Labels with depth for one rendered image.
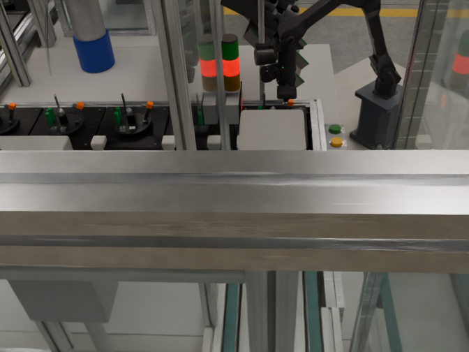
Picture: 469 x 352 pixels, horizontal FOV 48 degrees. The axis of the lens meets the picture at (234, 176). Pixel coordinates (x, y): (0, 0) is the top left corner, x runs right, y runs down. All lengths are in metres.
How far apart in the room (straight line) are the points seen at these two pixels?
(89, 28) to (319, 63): 1.00
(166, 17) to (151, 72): 1.63
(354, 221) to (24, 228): 0.11
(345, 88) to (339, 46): 2.04
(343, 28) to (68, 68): 2.59
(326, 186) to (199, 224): 0.05
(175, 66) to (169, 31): 0.06
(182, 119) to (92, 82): 1.57
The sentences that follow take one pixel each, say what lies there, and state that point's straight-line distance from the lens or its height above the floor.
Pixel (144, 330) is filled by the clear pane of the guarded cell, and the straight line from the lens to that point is 0.26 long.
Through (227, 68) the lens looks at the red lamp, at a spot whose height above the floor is 1.34.
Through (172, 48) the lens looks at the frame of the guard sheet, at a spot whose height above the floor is 1.72.
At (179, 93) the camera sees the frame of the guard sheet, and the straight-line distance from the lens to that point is 0.83.
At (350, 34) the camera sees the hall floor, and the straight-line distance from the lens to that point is 4.44.
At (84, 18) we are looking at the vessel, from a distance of 2.36.
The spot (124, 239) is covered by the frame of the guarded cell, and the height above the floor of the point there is 1.97.
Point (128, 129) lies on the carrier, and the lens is 1.87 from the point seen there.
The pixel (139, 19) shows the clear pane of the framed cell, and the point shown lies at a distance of 2.68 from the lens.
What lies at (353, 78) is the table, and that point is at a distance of 2.32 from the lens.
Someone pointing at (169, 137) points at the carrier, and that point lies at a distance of 1.80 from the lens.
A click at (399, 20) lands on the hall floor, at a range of 4.71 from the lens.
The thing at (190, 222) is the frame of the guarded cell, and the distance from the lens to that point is 0.17.
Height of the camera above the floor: 2.11
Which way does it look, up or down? 43 degrees down
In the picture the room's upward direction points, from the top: 4 degrees counter-clockwise
